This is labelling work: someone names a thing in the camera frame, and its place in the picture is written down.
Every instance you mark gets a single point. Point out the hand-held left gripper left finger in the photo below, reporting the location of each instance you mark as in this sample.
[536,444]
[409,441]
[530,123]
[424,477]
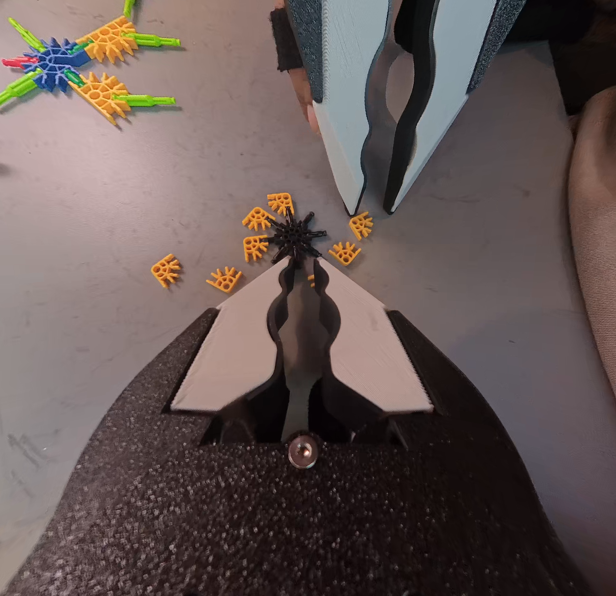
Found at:
[231,360]

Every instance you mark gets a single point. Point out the yellow connector piece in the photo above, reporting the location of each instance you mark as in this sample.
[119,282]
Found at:
[357,225]
[284,200]
[251,244]
[255,217]

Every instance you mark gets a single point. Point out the blue yellow green toy assembly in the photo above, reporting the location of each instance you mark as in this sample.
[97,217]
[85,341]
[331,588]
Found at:
[53,62]

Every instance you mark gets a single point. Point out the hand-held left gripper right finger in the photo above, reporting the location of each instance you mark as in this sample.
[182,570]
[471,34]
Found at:
[378,360]

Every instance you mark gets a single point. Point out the black snowflake connector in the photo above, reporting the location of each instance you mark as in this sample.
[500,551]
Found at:
[294,237]

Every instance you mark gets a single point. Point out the small yellow connectors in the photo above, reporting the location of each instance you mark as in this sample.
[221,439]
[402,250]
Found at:
[161,271]

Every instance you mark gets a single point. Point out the beige sweatshirt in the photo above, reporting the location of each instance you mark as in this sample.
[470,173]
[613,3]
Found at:
[596,221]

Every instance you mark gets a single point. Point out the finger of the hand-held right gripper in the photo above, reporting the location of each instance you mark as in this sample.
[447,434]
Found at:
[351,76]
[452,52]

